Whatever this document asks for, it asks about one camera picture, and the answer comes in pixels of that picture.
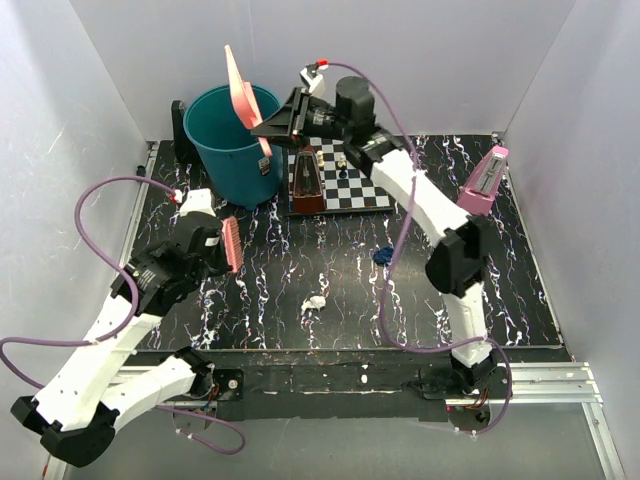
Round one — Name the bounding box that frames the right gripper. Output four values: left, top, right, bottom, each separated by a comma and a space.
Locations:
251, 88, 351, 151

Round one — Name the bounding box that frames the pink hand brush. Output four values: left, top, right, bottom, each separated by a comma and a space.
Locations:
222, 216, 244, 273

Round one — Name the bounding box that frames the pink dustpan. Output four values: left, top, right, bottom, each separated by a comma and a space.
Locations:
224, 45, 263, 130

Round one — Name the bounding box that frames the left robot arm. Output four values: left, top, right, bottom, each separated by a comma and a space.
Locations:
11, 212, 242, 468

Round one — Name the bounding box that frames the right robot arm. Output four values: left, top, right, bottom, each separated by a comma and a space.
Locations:
250, 76, 497, 398

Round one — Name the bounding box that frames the teal plastic bucket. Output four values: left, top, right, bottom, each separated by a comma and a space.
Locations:
183, 85, 283, 210

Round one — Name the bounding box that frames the brown wooden metronome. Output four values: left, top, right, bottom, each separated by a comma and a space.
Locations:
290, 146, 326, 215

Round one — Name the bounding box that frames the black and white chessboard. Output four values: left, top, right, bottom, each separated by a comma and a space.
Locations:
281, 138, 394, 216

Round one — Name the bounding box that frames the black metronome behind bucket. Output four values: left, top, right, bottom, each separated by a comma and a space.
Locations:
170, 100, 201, 165

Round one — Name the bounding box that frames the white paper scrap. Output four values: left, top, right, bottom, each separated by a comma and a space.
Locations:
301, 295, 326, 313

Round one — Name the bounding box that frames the pink metronome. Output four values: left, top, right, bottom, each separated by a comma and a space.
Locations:
457, 145, 509, 216

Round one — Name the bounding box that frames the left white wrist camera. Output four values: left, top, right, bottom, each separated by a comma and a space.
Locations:
169, 188, 215, 217

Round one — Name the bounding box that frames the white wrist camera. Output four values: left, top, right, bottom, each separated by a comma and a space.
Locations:
299, 59, 329, 98
169, 188, 215, 217

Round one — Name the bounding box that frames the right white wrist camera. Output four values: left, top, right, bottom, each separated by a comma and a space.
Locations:
299, 59, 329, 98

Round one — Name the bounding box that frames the blue paper scrap by dustpan handle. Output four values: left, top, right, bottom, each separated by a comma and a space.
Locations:
372, 247, 394, 266

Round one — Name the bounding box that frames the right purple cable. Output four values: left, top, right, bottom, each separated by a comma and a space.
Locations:
319, 60, 514, 435

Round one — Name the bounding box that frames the purple cable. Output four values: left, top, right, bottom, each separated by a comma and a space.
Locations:
319, 60, 514, 435
0, 174, 247, 455

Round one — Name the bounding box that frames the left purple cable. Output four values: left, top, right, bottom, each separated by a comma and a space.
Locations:
0, 174, 247, 455

